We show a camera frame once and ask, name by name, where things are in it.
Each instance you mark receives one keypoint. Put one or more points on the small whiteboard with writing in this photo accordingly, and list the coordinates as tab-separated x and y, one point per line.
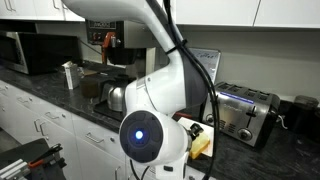
209	58

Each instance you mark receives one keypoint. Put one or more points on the brown cup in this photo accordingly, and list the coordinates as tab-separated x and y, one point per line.
89	87

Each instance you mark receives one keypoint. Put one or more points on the steel coffee carafe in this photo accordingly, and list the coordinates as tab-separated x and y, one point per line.
115	97

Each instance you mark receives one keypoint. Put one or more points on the orange black clamp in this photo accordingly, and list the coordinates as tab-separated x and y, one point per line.
51	154

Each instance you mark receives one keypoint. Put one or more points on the yellow toasted bread slice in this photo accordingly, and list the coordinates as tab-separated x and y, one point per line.
199	145

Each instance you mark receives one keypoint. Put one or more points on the dark jar at right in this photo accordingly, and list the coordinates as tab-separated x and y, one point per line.
300	112

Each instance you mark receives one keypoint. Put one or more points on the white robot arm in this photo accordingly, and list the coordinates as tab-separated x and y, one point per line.
148	134

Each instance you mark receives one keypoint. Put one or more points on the commercial coffee maker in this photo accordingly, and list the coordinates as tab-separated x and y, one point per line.
122	43

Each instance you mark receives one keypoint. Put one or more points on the black microwave oven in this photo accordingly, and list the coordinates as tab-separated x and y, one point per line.
33	54

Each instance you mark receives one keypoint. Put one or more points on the black pegboard cart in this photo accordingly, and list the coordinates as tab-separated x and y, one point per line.
14	163

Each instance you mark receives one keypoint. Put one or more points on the white square plate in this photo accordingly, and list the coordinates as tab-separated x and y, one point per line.
208	130

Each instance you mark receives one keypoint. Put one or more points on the silver four-slot toaster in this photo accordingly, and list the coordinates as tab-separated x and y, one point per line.
246	114

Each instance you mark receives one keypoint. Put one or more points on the red pen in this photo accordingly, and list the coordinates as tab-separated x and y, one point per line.
178	115

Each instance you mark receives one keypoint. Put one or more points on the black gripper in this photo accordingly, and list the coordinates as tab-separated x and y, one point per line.
195	130

